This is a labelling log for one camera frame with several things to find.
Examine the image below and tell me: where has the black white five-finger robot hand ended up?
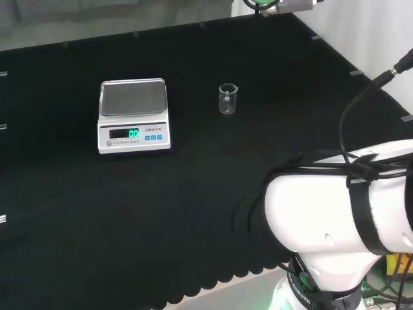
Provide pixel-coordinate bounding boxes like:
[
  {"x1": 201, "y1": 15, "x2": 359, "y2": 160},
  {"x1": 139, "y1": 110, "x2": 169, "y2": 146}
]
[{"x1": 242, "y1": 0, "x2": 281, "y2": 16}]

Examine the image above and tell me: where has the small clear glass beaker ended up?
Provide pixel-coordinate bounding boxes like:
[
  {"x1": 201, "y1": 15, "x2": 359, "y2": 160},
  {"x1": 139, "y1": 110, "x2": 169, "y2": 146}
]
[{"x1": 218, "y1": 83, "x2": 239, "y2": 116}]

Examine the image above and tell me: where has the white electronic balance steel pan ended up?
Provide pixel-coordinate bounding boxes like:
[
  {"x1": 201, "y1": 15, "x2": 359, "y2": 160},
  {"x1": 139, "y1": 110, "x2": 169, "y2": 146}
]
[{"x1": 97, "y1": 77, "x2": 172, "y2": 155}]

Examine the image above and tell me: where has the black bench cloth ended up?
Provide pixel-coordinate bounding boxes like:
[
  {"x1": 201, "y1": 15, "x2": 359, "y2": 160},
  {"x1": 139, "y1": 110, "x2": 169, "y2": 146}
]
[{"x1": 0, "y1": 12, "x2": 413, "y2": 310}]

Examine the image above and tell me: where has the yellow stop button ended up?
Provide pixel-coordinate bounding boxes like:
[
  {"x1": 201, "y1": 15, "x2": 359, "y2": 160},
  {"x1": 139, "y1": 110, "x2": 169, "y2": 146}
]
[{"x1": 384, "y1": 253, "x2": 413, "y2": 285}]

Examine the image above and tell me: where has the thin black cable bundle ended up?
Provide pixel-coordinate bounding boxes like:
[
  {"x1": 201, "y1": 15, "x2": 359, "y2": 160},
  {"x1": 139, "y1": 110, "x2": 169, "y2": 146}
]
[{"x1": 296, "y1": 155, "x2": 413, "y2": 180}]

